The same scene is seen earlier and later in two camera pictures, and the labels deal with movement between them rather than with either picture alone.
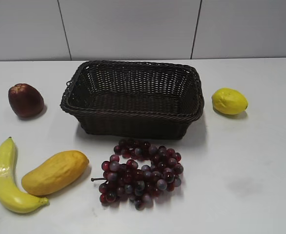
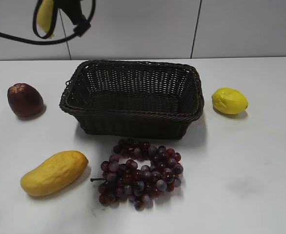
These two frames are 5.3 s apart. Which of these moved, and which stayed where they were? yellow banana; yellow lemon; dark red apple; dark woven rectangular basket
Moved: yellow banana
Stayed: dark woven rectangular basket; yellow lemon; dark red apple
